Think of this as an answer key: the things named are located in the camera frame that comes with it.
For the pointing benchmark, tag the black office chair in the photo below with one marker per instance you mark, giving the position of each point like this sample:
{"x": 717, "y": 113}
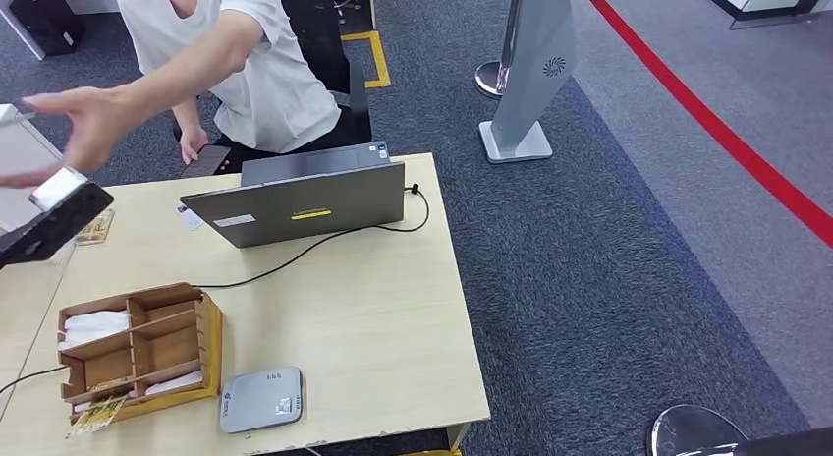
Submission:
{"x": 319, "y": 43}

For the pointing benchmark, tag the chrome stanchion base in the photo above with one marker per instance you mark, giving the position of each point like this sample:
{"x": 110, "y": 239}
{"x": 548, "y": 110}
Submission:
{"x": 696, "y": 433}

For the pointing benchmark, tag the white card stack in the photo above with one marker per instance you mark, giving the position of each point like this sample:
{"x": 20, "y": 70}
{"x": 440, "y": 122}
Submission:
{"x": 172, "y": 383}

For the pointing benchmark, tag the pale blue ID card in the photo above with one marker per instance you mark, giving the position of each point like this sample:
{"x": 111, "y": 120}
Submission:
{"x": 189, "y": 216}

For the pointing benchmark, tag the white folded cloth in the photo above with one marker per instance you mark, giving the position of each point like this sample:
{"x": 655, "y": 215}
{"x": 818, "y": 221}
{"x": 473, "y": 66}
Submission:
{"x": 94, "y": 326}

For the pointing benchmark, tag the person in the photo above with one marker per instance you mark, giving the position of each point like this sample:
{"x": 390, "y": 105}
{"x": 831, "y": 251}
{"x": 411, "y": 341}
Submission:
{"x": 273, "y": 82}

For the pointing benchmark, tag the red barrier belt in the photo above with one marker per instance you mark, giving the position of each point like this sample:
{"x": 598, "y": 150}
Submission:
{"x": 716, "y": 127}

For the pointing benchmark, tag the dark smartphone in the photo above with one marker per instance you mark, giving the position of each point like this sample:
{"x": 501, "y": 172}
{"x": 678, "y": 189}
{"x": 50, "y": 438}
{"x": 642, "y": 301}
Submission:
{"x": 205, "y": 161}

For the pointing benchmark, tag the person's right forearm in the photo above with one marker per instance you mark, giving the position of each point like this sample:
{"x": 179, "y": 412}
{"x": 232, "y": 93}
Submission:
{"x": 185, "y": 113}

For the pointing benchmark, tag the grey laptop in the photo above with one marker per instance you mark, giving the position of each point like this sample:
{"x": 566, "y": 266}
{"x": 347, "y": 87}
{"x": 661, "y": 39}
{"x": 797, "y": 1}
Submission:
{"x": 306, "y": 205}

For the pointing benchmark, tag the grey sign stand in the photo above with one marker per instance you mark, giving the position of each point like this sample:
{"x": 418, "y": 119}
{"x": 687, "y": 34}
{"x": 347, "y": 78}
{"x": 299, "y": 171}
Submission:
{"x": 533, "y": 62}

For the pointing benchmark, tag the person's right hand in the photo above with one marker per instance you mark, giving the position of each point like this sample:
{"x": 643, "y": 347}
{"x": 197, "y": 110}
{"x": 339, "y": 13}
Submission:
{"x": 192, "y": 140}

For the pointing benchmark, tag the wooden compartment organizer box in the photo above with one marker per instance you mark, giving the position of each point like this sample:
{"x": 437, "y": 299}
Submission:
{"x": 163, "y": 349}

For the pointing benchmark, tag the black computer tower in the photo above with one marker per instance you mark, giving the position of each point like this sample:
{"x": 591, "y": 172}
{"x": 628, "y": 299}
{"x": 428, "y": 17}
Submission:
{"x": 45, "y": 17}

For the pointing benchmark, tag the person's left forearm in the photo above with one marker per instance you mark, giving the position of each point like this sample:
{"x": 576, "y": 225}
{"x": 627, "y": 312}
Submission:
{"x": 176, "y": 75}

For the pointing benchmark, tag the chrome stanchion pole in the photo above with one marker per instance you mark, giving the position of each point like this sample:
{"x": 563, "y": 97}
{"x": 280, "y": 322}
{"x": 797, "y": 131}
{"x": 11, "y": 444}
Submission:
{"x": 500, "y": 75}

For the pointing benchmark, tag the person's left hand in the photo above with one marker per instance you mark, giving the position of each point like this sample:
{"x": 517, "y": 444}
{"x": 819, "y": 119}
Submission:
{"x": 97, "y": 121}

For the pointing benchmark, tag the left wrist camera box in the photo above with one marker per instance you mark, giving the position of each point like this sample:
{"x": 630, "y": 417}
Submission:
{"x": 55, "y": 212}

